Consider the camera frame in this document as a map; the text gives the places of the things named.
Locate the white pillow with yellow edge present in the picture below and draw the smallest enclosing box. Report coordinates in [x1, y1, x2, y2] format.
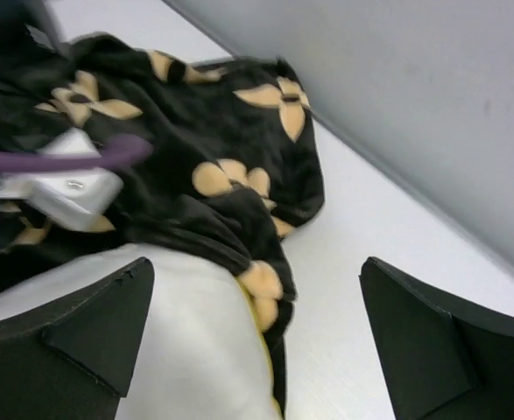
[0, 245, 280, 419]

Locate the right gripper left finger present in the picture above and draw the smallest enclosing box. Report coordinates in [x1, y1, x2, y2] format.
[0, 257, 154, 420]

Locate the black pillowcase with beige flowers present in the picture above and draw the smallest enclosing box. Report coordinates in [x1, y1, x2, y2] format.
[0, 34, 325, 419]

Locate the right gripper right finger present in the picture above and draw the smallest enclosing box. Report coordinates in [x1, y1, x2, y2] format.
[359, 257, 514, 420]

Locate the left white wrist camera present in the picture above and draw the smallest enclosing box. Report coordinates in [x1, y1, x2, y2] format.
[0, 129, 124, 232]

